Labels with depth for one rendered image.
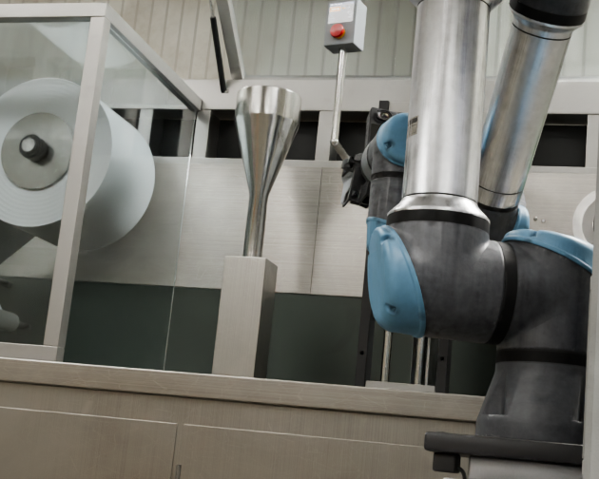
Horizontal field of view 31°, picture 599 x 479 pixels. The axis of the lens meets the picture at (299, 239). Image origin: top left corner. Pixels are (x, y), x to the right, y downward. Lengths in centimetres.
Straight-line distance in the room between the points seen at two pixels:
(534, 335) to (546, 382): 5
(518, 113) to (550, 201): 101
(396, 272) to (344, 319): 127
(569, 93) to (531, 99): 108
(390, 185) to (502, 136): 17
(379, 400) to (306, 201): 84
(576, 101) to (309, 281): 71
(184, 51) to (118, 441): 278
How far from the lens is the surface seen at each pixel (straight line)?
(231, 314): 219
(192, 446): 184
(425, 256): 116
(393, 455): 176
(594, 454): 65
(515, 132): 142
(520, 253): 120
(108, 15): 216
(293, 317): 244
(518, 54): 139
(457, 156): 120
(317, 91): 256
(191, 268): 253
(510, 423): 117
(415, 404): 173
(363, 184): 165
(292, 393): 177
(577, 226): 205
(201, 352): 249
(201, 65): 442
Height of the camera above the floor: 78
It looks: 11 degrees up
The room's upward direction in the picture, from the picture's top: 6 degrees clockwise
